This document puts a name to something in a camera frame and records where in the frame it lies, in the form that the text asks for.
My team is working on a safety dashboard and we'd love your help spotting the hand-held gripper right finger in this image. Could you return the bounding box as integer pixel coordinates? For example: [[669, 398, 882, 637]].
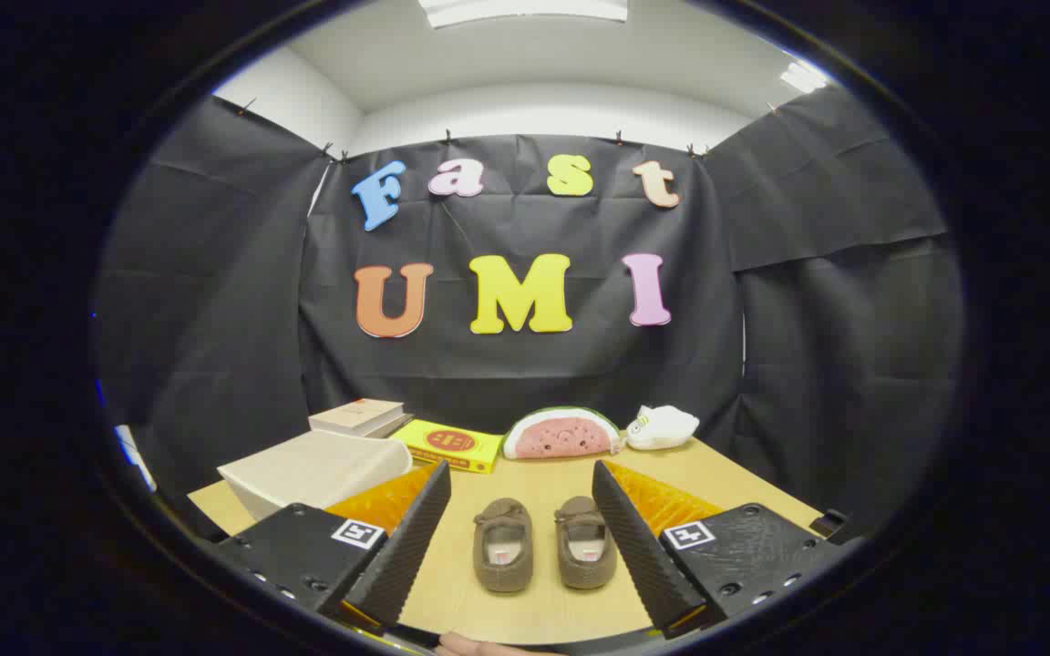
[[591, 459, 854, 641]]

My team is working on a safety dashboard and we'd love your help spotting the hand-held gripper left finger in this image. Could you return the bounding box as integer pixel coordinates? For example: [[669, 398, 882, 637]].
[[206, 460, 453, 639]]

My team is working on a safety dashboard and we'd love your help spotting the brown fuzzy shoe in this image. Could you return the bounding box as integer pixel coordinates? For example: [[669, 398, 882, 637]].
[[554, 496, 618, 590], [473, 497, 534, 594]]

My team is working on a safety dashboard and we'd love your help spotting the white fabric storage box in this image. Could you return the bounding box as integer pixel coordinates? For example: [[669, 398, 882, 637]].
[[217, 430, 414, 522]]

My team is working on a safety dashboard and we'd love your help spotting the yellow book with red circle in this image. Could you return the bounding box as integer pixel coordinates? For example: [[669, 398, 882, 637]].
[[388, 419, 505, 475]]

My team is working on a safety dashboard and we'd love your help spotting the white plush toy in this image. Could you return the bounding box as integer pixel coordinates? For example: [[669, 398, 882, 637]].
[[625, 405, 701, 451]]

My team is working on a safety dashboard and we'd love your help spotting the watermelon slice plush toy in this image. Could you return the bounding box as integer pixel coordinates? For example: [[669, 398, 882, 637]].
[[502, 406, 623, 460]]

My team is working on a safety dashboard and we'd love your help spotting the beige paperback book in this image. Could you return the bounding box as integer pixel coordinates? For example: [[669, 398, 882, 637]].
[[309, 398, 407, 438]]

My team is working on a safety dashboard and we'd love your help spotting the black backdrop cloth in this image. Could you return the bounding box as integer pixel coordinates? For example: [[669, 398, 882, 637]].
[[92, 87, 963, 538]]

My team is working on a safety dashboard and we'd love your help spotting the small ceiling light panel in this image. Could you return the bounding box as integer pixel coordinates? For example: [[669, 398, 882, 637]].
[[780, 62, 829, 94]]

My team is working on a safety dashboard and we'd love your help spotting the large ceiling light panel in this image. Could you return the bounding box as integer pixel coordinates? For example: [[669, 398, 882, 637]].
[[417, 0, 629, 28]]

